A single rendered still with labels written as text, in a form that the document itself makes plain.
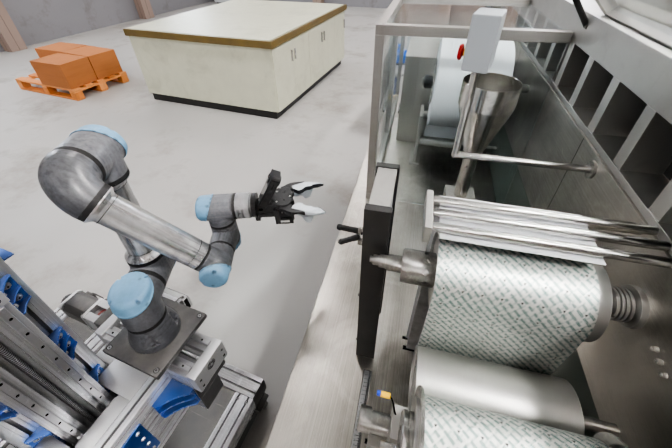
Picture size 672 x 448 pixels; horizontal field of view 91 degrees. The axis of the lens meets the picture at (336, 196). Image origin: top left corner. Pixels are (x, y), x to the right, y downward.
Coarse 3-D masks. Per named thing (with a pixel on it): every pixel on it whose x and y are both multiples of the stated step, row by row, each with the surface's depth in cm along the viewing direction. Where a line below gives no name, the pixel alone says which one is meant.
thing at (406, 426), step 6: (402, 414) 48; (408, 414) 47; (402, 420) 47; (408, 420) 46; (414, 420) 46; (402, 426) 46; (408, 426) 46; (402, 432) 45; (408, 432) 45; (402, 438) 45; (408, 438) 45; (402, 444) 44; (408, 444) 44
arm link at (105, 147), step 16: (80, 128) 79; (96, 128) 80; (64, 144) 73; (80, 144) 74; (96, 144) 77; (112, 144) 81; (96, 160) 75; (112, 160) 80; (112, 176) 81; (128, 176) 86; (128, 192) 88; (128, 240) 94; (128, 256) 99; (144, 256) 99; (160, 256) 102; (128, 272) 100; (160, 272) 102
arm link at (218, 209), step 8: (200, 200) 91; (208, 200) 90; (216, 200) 91; (224, 200) 91; (232, 200) 91; (200, 208) 90; (208, 208) 90; (216, 208) 90; (224, 208) 90; (232, 208) 90; (200, 216) 91; (208, 216) 91; (216, 216) 91; (224, 216) 91; (232, 216) 92; (216, 224) 93; (224, 224) 94
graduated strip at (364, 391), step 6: (366, 372) 88; (366, 378) 87; (366, 384) 86; (360, 390) 85; (366, 390) 85; (360, 396) 84; (366, 396) 84; (360, 402) 82; (366, 402) 82; (354, 426) 79; (354, 432) 78; (360, 432) 78; (354, 438) 77; (360, 438) 77; (354, 444) 76
